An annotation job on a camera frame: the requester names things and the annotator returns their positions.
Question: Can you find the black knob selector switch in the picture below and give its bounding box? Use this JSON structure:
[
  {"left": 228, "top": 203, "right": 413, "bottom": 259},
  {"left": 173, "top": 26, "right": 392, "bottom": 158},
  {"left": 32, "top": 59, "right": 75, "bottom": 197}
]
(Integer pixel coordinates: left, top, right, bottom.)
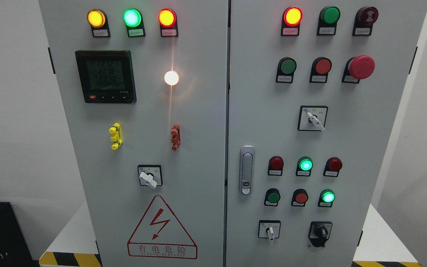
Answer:
[{"left": 308, "top": 221, "right": 332, "bottom": 247}]

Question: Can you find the grey electrical control cabinet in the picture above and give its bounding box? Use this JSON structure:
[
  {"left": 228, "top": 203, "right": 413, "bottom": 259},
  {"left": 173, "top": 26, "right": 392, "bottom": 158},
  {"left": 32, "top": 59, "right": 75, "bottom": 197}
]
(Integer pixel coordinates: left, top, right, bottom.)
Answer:
[{"left": 39, "top": 0, "right": 427, "bottom": 267}]

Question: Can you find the red terminal connector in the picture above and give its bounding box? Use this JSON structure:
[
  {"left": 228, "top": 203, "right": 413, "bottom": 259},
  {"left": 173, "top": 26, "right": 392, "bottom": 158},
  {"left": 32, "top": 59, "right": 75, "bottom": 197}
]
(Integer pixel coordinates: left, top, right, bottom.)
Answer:
[{"left": 171, "top": 123, "right": 181, "bottom": 151}]

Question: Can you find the dark red indicator light left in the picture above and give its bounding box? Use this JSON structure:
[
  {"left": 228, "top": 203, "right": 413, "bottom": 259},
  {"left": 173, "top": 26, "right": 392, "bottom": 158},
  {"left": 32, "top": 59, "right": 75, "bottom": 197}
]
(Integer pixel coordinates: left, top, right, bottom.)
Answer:
[{"left": 268, "top": 156, "right": 284, "bottom": 176}]

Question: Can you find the glowing white indicator light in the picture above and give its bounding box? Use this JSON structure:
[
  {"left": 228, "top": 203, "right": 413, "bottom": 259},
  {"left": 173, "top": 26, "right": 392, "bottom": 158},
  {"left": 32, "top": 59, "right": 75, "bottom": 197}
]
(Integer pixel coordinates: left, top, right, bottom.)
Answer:
[{"left": 164, "top": 70, "right": 179, "bottom": 86}]

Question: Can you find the green push button lower left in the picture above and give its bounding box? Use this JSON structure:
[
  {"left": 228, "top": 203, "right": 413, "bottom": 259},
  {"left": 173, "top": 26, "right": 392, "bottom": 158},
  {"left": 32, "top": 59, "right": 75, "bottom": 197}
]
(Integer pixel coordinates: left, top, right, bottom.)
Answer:
[{"left": 263, "top": 188, "right": 281, "bottom": 207}]

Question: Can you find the green push button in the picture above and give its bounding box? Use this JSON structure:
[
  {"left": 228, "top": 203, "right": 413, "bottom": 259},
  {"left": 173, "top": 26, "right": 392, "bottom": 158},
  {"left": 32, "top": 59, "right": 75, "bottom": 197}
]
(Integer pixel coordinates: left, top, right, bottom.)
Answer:
[
  {"left": 275, "top": 56, "right": 297, "bottom": 83},
  {"left": 263, "top": 188, "right": 281, "bottom": 207}
]

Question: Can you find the lit green indicator light middle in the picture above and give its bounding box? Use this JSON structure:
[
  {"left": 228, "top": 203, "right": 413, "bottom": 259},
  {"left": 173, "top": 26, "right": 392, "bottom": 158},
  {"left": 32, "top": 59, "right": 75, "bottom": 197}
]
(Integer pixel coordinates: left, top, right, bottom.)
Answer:
[{"left": 295, "top": 156, "right": 313, "bottom": 177}]

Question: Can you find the lit green indicator light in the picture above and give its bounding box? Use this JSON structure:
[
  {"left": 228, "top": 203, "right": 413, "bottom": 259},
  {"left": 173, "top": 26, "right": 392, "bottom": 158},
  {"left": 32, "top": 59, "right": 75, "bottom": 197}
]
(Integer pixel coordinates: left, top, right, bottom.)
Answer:
[
  {"left": 123, "top": 8, "right": 146, "bottom": 37},
  {"left": 295, "top": 156, "right": 313, "bottom": 177}
]

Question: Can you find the yellow terminal connector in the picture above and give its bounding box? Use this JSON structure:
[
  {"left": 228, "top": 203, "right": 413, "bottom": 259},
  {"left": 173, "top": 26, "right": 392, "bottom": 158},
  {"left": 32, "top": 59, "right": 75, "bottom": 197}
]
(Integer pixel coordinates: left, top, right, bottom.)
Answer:
[{"left": 109, "top": 123, "right": 123, "bottom": 151}]

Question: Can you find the green push button upper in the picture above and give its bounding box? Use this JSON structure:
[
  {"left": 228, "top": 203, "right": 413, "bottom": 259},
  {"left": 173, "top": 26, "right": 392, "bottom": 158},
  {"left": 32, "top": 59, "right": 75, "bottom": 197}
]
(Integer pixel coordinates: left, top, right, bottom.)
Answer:
[{"left": 275, "top": 56, "right": 297, "bottom": 83}]

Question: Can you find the red push button lower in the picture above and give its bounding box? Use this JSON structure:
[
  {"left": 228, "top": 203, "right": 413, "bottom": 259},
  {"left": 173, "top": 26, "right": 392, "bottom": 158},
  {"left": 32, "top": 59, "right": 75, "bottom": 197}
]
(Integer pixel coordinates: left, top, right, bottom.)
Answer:
[{"left": 290, "top": 189, "right": 309, "bottom": 207}]

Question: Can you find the red push button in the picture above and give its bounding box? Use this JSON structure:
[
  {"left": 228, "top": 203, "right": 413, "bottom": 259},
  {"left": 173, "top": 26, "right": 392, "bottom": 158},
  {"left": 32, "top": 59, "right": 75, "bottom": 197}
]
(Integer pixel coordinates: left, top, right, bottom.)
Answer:
[
  {"left": 310, "top": 56, "right": 332, "bottom": 83},
  {"left": 290, "top": 189, "right": 309, "bottom": 207}
]

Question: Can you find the red electric hazard warning sticker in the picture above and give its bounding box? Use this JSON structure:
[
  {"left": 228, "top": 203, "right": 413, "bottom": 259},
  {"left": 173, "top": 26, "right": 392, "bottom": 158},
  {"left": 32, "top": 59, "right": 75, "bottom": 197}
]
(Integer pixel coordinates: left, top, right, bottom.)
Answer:
[{"left": 127, "top": 195, "right": 197, "bottom": 260}]

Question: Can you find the black digital power meter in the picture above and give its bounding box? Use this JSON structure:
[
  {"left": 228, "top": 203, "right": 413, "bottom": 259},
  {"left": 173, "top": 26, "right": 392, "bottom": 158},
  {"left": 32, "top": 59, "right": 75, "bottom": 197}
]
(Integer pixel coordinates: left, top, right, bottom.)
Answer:
[{"left": 75, "top": 50, "right": 137, "bottom": 103}]

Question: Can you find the orange-red indicator light left door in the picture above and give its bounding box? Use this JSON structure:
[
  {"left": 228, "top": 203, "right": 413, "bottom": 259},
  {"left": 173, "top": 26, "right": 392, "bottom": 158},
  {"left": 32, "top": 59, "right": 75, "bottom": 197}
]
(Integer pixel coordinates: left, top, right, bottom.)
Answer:
[{"left": 158, "top": 8, "right": 178, "bottom": 37}]

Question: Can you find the red indicator light right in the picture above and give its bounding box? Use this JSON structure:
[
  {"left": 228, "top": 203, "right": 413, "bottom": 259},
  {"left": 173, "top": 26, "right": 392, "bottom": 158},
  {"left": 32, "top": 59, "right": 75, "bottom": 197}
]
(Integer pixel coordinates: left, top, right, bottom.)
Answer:
[{"left": 322, "top": 157, "right": 343, "bottom": 177}]

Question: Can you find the red push button upper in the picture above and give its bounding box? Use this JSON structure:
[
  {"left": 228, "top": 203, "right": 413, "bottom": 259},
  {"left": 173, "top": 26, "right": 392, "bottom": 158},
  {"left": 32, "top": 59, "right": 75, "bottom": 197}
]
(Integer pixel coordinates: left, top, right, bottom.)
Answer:
[{"left": 310, "top": 56, "right": 332, "bottom": 83}]

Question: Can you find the green illuminated button lower right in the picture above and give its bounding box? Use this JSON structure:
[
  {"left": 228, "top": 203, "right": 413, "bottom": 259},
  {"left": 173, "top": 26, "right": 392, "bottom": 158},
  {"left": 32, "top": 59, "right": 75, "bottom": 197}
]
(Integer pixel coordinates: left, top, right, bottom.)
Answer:
[{"left": 317, "top": 189, "right": 335, "bottom": 207}]

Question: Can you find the red-orange indicator light right door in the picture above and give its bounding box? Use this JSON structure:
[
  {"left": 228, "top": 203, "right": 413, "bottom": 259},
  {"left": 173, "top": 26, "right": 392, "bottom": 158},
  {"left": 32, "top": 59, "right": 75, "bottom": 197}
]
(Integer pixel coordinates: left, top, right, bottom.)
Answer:
[{"left": 280, "top": 7, "right": 303, "bottom": 36}]

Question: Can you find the red emergency stop mushroom button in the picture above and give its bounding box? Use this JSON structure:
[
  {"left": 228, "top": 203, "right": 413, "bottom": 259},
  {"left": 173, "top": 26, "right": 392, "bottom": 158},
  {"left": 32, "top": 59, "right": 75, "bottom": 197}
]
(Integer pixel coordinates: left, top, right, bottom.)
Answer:
[{"left": 342, "top": 55, "right": 375, "bottom": 83}]

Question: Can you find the yellow indicator light top left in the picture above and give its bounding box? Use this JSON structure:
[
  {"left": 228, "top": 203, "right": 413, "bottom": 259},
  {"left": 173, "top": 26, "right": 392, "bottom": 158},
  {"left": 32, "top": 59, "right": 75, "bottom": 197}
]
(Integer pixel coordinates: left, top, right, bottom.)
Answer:
[{"left": 87, "top": 9, "right": 110, "bottom": 38}]

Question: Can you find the dark green indicator light top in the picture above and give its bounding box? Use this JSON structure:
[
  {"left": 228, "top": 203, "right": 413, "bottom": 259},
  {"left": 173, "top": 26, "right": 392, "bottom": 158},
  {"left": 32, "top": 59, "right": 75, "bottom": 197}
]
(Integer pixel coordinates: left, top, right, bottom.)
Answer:
[{"left": 317, "top": 6, "right": 341, "bottom": 36}]

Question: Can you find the red black buzzer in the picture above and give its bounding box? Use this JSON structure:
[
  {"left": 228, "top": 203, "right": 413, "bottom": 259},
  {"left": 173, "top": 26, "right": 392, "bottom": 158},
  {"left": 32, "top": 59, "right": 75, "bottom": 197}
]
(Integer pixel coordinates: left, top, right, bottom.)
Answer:
[{"left": 352, "top": 6, "right": 378, "bottom": 36}]

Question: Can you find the silver cabinet door handle lock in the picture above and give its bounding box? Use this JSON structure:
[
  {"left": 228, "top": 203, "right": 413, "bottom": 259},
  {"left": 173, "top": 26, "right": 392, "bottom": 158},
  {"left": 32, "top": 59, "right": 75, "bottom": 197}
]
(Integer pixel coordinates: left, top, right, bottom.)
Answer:
[{"left": 239, "top": 145, "right": 255, "bottom": 195}]

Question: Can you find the white-handle selector switch left door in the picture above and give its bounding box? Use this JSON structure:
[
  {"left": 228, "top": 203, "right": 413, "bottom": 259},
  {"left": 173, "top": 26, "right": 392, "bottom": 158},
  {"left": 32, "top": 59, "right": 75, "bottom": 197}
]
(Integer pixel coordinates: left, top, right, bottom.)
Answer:
[{"left": 138, "top": 165, "right": 163, "bottom": 189}]

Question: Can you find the white-handle selector switch upper right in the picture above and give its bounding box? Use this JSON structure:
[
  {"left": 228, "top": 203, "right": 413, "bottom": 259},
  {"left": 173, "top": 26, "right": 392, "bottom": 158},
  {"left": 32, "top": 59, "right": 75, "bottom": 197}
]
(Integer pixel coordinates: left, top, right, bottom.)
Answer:
[{"left": 298, "top": 105, "right": 328, "bottom": 131}]

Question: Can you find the white-handle selector switch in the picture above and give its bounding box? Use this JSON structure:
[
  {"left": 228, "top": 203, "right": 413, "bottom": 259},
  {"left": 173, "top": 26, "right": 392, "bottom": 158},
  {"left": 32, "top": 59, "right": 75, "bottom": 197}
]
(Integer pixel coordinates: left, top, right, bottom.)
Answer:
[
  {"left": 258, "top": 220, "right": 281, "bottom": 241},
  {"left": 298, "top": 105, "right": 328, "bottom": 131}
]

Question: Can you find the white-handle selector switch lower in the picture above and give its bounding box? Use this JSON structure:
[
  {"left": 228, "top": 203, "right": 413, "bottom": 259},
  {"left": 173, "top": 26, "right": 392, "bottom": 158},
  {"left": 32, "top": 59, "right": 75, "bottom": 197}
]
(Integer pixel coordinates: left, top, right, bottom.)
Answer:
[{"left": 258, "top": 220, "right": 281, "bottom": 241}]

